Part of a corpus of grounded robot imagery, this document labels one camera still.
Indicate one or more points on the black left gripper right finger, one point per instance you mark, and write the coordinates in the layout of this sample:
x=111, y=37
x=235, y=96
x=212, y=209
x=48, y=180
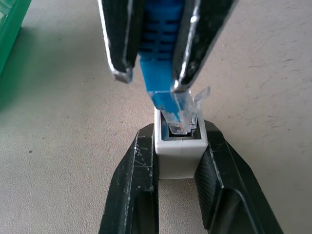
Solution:
x=226, y=185

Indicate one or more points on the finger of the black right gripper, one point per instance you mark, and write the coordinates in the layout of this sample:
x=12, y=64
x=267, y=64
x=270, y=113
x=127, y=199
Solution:
x=119, y=36
x=202, y=36

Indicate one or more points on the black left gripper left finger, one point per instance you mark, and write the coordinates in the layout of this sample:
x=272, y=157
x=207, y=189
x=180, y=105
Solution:
x=132, y=185

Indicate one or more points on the white ethernet coupler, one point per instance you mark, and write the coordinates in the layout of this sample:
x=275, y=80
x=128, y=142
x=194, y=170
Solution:
x=178, y=161

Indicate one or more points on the green plastic bin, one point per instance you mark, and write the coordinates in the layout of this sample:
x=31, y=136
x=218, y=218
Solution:
x=9, y=29

